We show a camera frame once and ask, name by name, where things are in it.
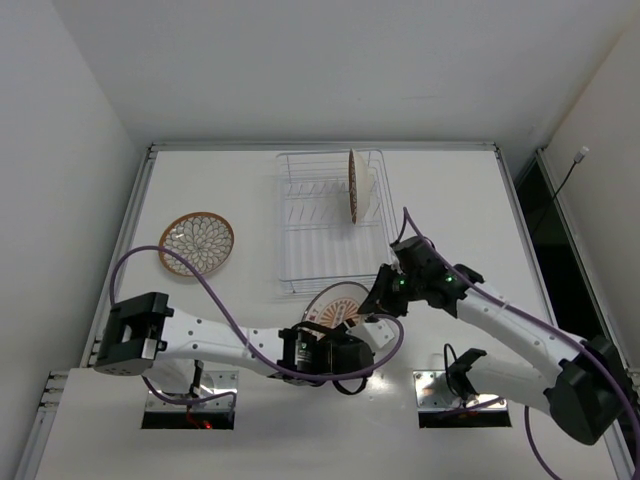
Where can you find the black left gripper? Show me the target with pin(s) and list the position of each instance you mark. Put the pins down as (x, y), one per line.
(347, 347)

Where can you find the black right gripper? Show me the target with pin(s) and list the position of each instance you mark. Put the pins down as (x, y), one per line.
(388, 288)

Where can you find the glass plate orange sunburst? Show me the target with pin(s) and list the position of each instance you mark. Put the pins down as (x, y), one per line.
(337, 304)

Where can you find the floral brown-rim plate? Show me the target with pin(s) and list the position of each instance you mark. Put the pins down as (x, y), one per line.
(204, 239)
(360, 185)

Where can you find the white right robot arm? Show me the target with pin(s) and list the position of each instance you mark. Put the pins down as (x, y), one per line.
(580, 384)

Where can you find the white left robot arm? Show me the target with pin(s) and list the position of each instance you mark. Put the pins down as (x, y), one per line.
(145, 337)

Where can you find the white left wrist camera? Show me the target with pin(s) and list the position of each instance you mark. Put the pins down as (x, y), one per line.
(377, 334)

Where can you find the white wire dish rack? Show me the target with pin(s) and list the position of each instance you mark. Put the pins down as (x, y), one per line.
(319, 244)

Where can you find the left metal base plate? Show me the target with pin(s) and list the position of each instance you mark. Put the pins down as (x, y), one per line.
(216, 393)

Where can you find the metal base plate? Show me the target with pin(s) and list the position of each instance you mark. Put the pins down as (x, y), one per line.
(433, 396)
(216, 393)

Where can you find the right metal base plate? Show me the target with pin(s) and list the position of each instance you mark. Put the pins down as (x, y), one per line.
(433, 396)

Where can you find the black wall cable white plug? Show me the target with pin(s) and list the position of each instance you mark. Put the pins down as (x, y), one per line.
(577, 159)

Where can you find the aluminium frame rail right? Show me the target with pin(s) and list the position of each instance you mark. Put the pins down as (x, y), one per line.
(576, 302)

